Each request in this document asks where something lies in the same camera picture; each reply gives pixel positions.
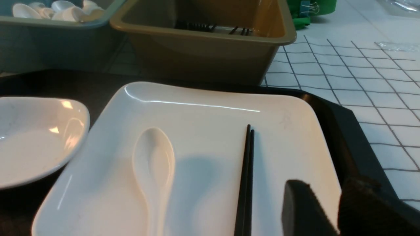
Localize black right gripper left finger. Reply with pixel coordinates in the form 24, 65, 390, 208
282, 179, 338, 236

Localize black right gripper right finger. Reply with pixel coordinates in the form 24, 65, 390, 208
337, 177, 420, 236

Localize black chopstick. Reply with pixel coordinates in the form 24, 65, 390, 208
234, 124, 251, 236
242, 129, 255, 236

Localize white ceramic soup spoon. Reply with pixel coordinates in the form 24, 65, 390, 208
132, 127, 176, 236

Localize large white square plate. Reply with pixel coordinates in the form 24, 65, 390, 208
31, 82, 342, 236

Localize small white dish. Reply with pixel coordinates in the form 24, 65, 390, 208
0, 96, 91, 190

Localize checkered white tablecloth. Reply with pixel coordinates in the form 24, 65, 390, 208
261, 34, 420, 210

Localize clear plastic sheet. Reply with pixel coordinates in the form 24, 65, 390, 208
375, 41, 420, 52

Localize green cloth backdrop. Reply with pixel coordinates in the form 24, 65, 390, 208
287, 0, 337, 30

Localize metal binder clip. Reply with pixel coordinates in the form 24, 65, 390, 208
298, 0, 320, 18

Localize pile of black chopsticks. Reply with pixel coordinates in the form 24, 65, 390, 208
174, 20, 254, 36

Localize brown plastic bin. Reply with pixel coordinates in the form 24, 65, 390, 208
110, 0, 297, 85

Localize black plastic tray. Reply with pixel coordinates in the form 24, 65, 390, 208
1, 69, 419, 226

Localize pile of white spoons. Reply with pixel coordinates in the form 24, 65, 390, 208
12, 0, 105, 23

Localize teal plastic bin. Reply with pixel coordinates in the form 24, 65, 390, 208
0, 0, 125, 73

